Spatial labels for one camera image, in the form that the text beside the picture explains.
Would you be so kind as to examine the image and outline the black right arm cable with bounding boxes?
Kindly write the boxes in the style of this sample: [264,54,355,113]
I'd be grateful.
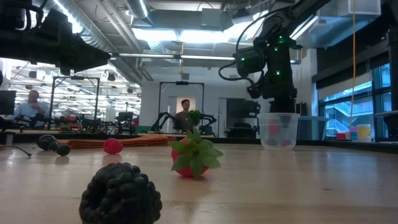
[218,9,285,82]

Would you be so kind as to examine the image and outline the small green potted plant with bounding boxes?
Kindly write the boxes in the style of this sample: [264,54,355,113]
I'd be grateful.
[188,109,203,127]

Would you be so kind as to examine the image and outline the orange-brown rectangular block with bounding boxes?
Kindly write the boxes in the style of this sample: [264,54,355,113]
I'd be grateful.
[57,133,171,149]

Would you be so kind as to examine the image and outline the person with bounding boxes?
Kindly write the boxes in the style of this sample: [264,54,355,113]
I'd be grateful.
[14,89,50,125]
[173,98,197,133]

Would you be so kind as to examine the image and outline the clear plastic cup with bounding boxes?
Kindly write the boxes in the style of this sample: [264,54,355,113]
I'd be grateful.
[257,112,301,151]

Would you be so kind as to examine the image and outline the black blackberry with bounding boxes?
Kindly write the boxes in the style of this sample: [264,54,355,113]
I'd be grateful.
[78,162,163,224]

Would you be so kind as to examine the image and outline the yellow and white cup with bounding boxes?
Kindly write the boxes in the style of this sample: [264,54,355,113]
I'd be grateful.
[356,123,373,143]

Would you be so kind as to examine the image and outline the silver air duct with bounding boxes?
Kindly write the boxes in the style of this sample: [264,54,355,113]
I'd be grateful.
[40,0,150,83]
[124,0,150,19]

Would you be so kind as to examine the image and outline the black office chair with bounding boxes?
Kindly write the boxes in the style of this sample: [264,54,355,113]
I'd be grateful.
[116,111,135,134]

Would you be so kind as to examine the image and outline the black shelf cart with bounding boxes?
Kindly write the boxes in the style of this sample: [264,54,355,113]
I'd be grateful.
[225,98,262,139]

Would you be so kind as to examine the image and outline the large dark cherry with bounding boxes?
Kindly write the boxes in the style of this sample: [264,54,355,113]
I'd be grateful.
[36,134,58,152]

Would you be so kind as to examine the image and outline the black monitor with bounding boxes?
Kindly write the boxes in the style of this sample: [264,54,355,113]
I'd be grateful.
[0,90,17,116]

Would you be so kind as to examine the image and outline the black gantry frame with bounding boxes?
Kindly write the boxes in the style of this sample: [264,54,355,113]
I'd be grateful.
[49,75,101,130]
[157,80,205,135]

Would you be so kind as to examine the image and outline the yellow hanging cable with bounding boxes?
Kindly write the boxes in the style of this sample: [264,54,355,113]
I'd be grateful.
[349,0,357,128]

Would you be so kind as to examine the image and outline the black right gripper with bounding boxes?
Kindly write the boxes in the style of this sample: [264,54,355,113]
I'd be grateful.
[247,70,298,128]

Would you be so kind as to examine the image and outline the long ceiling light bar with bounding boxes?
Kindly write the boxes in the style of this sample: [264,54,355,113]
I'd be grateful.
[110,52,302,65]

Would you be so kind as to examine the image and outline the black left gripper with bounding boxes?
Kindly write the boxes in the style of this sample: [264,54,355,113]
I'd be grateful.
[0,7,112,77]

